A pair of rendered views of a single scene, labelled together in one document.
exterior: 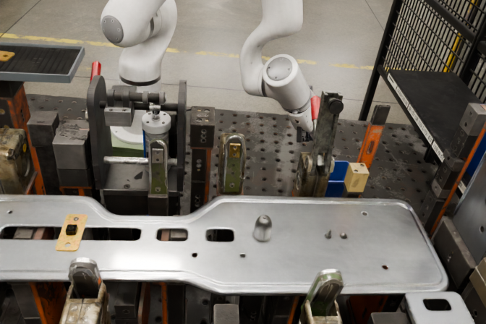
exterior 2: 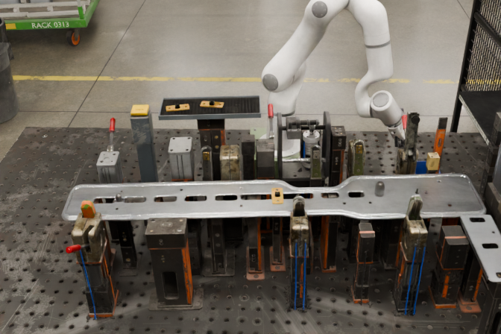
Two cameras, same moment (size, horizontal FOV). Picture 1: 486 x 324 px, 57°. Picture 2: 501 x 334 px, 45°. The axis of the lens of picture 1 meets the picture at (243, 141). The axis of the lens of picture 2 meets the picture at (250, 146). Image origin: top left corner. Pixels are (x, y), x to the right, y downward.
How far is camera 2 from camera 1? 1.26 m
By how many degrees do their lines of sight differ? 7
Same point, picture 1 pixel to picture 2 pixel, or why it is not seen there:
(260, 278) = (381, 211)
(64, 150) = (262, 155)
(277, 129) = (379, 142)
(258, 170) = (367, 172)
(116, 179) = (288, 172)
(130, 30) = (282, 82)
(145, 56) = (286, 96)
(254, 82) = (364, 109)
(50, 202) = (259, 183)
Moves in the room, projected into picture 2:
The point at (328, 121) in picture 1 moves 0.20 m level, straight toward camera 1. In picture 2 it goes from (412, 128) to (405, 159)
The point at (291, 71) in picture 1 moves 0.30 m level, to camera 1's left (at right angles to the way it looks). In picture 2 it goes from (388, 101) to (306, 98)
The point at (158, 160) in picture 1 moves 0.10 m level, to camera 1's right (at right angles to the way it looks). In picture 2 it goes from (316, 156) to (345, 158)
